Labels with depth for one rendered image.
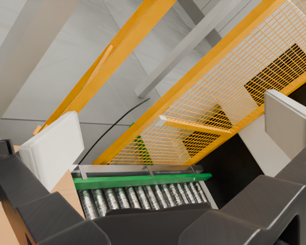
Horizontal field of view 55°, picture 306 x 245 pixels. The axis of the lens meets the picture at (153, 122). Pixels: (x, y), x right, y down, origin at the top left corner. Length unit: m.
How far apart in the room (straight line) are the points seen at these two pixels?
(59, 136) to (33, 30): 1.54
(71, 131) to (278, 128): 0.13
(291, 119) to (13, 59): 1.73
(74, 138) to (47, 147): 0.04
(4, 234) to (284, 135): 0.87
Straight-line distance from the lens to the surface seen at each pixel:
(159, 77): 3.83
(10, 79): 1.94
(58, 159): 0.18
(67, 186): 1.13
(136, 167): 2.02
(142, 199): 1.99
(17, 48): 1.78
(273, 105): 0.19
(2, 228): 0.97
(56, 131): 0.18
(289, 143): 0.17
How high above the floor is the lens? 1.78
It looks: 28 degrees down
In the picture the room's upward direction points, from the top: 48 degrees clockwise
